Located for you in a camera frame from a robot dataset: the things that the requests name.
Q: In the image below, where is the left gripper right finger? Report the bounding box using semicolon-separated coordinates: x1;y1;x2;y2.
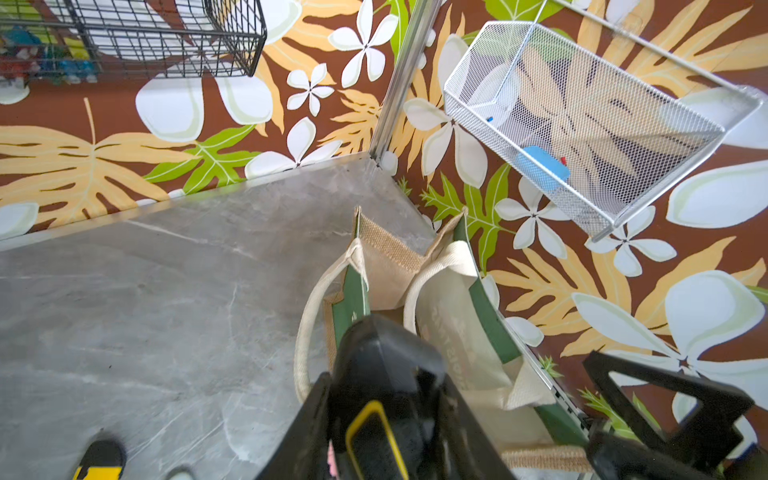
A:
584;352;755;479

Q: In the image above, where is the blue object in basket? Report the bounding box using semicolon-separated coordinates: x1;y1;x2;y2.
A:
516;146;570;193

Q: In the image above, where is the green burlap Christmas tote bag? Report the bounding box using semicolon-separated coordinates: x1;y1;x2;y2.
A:
293;209;593;475

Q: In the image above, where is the white mesh basket right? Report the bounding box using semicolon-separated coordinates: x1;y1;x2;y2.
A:
443;1;764;241

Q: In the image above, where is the grey utility knife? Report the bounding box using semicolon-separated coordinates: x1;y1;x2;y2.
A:
165;466;195;480

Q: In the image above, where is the black wire basket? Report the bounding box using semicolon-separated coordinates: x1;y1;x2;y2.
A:
1;0;268;87

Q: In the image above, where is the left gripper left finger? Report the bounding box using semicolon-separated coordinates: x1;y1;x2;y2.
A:
256;372;333;480

